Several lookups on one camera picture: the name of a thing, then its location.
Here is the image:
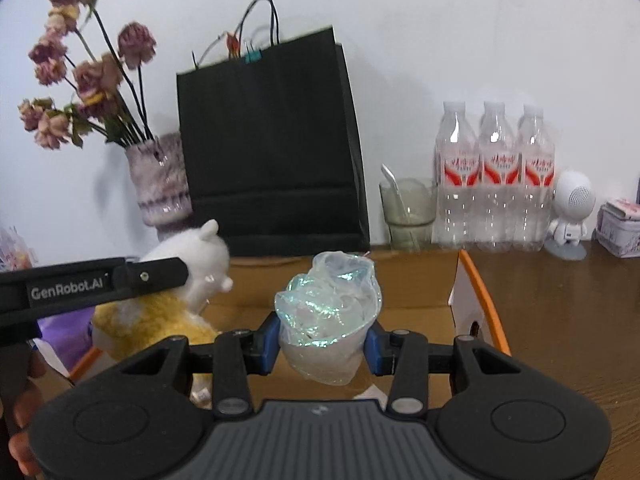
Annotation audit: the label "purple tissue pack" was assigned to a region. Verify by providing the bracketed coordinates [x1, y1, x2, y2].
[36, 305, 97, 377]

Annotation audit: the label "pink patterned packet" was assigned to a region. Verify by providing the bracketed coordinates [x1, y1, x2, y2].
[0, 227, 39, 272]

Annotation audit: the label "snack packets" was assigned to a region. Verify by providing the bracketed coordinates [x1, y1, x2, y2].
[91, 219, 235, 363]

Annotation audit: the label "iridescent plastic bag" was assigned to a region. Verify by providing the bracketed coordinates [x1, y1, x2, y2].
[274, 251, 384, 386]

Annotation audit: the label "clear glass cup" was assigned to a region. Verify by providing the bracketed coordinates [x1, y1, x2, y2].
[379, 177, 439, 251]

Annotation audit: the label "dried pink rose bouquet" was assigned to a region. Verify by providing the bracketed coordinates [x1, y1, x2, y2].
[17, 0, 158, 151]

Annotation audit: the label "metal spoon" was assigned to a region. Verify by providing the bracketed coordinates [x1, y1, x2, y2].
[381, 163, 417, 223]

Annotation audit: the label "orange-edged cardboard box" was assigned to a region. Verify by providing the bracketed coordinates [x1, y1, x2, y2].
[67, 250, 512, 411]

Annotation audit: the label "white robot figurine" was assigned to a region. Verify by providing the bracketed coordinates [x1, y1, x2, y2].
[544, 170, 597, 261]

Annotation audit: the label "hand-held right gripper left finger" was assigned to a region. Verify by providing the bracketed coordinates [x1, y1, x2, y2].
[117, 311, 282, 420]

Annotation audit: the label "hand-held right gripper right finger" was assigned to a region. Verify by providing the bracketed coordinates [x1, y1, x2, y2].
[364, 319, 523, 415]

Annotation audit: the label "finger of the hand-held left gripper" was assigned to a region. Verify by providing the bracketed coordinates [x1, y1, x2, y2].
[112, 256, 191, 302]

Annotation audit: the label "purple mottled ceramic vase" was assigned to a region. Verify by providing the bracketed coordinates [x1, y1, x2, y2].
[125, 132, 194, 242]

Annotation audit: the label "person's left hand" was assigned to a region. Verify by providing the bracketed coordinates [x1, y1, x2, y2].
[7, 352, 48, 476]

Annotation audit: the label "black paper bag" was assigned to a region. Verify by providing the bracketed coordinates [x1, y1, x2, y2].
[176, 0, 371, 257]

